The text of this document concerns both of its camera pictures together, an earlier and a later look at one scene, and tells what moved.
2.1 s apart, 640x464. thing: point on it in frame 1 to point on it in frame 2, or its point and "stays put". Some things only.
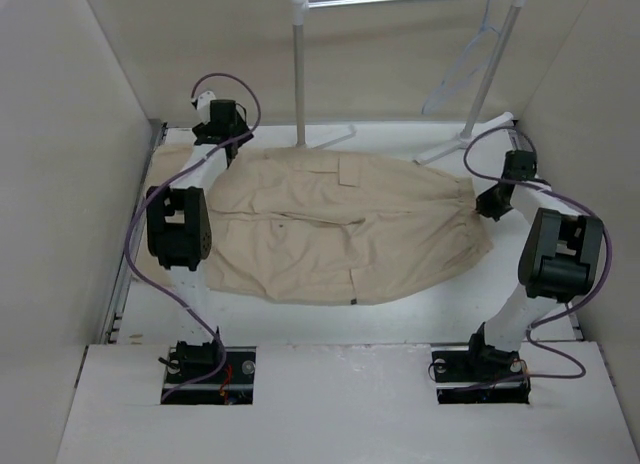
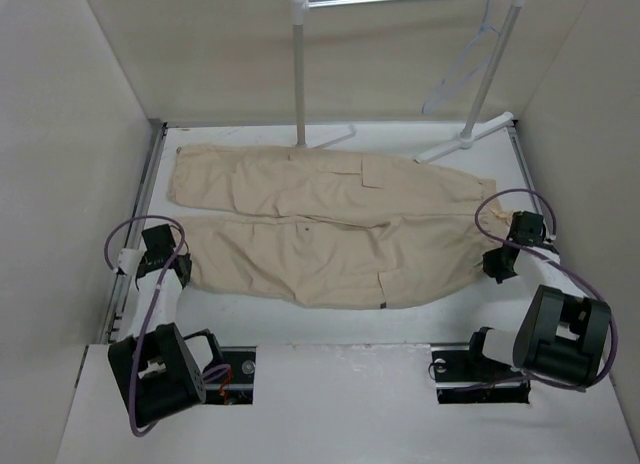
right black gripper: (483, 202) to (491, 267)
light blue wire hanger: (471, 61) stays put
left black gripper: (238, 131) to (187, 265)
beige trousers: (334, 225) stays put
